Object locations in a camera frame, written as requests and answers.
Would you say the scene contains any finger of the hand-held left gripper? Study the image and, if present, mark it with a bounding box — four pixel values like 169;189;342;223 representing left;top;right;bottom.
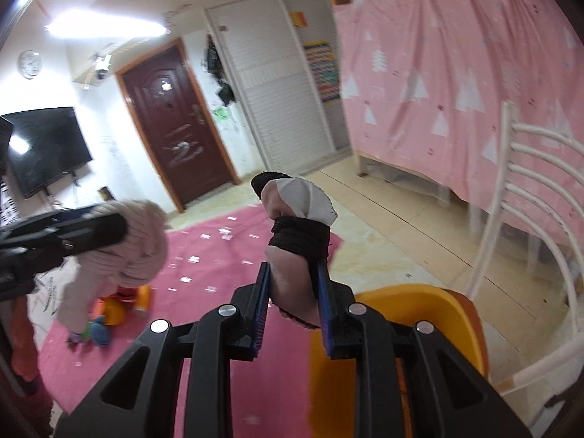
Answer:
50;212;128;258

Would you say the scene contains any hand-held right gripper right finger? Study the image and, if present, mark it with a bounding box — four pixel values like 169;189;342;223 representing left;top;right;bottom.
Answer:
315;260;532;438

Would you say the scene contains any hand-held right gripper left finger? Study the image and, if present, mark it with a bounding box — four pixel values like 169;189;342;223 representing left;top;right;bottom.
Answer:
52;262;274;438

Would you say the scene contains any cream knitted garment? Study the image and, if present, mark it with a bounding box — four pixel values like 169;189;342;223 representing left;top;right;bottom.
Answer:
57;199;169;335

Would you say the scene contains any orange plastic bin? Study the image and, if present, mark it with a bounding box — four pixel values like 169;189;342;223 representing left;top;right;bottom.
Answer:
309;283;490;438

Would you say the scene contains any pink white black sock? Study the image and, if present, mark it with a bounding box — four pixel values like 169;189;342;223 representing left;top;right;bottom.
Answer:
251;172;338;329

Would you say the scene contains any person's left forearm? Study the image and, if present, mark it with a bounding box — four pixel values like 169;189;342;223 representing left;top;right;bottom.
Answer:
10;301;53;420

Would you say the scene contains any pink star tablecloth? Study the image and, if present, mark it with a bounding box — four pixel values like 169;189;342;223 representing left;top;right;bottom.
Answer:
39;203;345;438

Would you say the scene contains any yellow plastic cup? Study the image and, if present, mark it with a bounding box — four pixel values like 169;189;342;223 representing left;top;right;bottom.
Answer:
98;296;129;329

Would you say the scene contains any blue green crumpled wrapper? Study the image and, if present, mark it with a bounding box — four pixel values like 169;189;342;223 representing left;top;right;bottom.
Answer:
68;319;111;350

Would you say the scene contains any brown door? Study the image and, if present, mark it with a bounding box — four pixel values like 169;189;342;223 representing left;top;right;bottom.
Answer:
114;39;240;213

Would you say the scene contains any white metal chair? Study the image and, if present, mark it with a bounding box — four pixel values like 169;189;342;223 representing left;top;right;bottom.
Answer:
465;100;584;397

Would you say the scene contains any ceiling light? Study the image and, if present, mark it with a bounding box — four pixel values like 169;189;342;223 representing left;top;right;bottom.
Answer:
45;9;169;38

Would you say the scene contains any large black hanging bag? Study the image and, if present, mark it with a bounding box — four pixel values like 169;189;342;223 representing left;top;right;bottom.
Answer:
205;34;224;78

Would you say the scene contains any white louvered wardrobe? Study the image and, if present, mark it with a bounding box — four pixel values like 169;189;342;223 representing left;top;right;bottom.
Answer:
205;0;352;174

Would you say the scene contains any pink tree print curtain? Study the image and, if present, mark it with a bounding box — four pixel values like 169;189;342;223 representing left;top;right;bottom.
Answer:
331;0;584;284

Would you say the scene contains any white patterned wall panel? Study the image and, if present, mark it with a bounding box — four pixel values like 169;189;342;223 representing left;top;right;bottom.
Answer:
0;178;19;222

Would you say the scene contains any black wall television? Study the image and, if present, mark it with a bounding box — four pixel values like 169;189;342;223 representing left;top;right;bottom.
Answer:
0;107;94;199

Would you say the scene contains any white bed frame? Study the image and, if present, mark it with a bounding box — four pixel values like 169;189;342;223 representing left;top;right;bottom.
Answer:
353;148;457;206

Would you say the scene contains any white security camera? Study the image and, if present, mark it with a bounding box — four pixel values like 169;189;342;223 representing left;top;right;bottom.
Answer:
91;52;112;80

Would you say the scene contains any white wall clock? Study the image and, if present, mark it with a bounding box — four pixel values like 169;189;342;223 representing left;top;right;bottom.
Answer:
18;50;43;79

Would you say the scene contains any colourful wall poster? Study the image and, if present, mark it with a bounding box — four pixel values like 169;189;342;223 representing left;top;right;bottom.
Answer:
303;41;341;103

